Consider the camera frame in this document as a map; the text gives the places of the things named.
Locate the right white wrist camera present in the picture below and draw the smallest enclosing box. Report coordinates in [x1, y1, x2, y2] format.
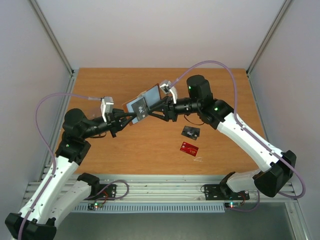
[159, 80, 178, 104]

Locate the circuit board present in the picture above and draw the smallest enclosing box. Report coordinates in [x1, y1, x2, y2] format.
[224, 201, 242, 209]
[87, 202, 104, 211]

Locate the purple cable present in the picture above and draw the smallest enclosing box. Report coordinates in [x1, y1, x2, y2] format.
[172, 59, 307, 213]
[16, 92, 104, 240]

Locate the grey slotted cable duct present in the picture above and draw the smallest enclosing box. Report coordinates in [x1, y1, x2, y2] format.
[72, 202, 225, 214]

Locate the left circuit board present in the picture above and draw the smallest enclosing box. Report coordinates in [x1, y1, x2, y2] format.
[87, 202, 104, 211]

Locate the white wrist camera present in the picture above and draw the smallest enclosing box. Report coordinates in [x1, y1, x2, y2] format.
[159, 80, 178, 104]
[100, 96, 114, 123]

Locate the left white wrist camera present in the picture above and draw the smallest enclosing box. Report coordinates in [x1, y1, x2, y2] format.
[100, 96, 114, 123]

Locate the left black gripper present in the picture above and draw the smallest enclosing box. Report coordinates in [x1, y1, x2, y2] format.
[81, 108, 137, 139]

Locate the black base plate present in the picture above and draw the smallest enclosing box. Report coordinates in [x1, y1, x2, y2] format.
[200, 184, 250, 201]
[85, 184, 117, 201]

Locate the right circuit board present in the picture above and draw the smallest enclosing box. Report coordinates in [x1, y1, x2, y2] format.
[224, 201, 242, 209]

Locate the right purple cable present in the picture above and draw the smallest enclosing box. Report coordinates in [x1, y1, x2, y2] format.
[172, 59, 307, 213]

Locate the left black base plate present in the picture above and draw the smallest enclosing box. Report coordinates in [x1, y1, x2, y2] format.
[85, 184, 117, 201]

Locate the brown leather card holder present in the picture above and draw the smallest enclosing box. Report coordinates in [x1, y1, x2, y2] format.
[122, 83, 161, 126]

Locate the left aluminium corner post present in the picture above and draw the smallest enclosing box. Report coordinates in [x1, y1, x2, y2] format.
[28, 0, 74, 77]

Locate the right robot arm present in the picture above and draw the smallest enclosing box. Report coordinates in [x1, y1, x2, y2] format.
[148, 75, 297, 198]

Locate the right aluminium corner post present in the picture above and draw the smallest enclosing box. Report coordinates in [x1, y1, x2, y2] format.
[246, 0, 294, 78]

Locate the aluminium corner post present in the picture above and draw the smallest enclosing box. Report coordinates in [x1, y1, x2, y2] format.
[28, 0, 74, 77]
[246, 0, 294, 78]

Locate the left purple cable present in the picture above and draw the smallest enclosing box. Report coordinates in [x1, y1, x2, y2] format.
[16, 92, 104, 240]

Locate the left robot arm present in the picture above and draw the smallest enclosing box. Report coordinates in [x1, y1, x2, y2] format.
[5, 108, 137, 240]

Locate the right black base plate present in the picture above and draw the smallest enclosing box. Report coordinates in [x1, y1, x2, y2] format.
[200, 184, 250, 201]

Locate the red VIP card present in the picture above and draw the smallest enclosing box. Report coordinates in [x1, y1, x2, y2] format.
[180, 141, 199, 157]

